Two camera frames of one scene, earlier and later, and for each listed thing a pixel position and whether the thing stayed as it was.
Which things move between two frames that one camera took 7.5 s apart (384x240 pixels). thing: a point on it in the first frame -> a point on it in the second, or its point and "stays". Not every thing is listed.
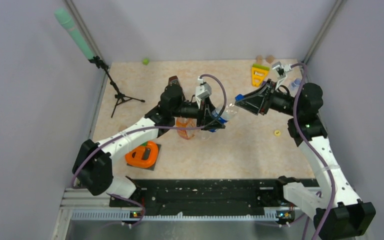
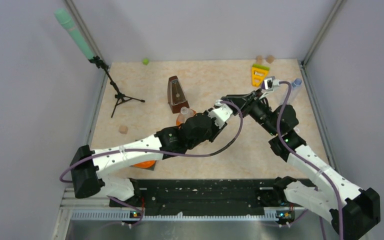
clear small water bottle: x=295 y=84 stays
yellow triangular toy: x=259 y=73 stays
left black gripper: x=205 y=120 -> x=217 y=131
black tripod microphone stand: x=120 y=96 stays
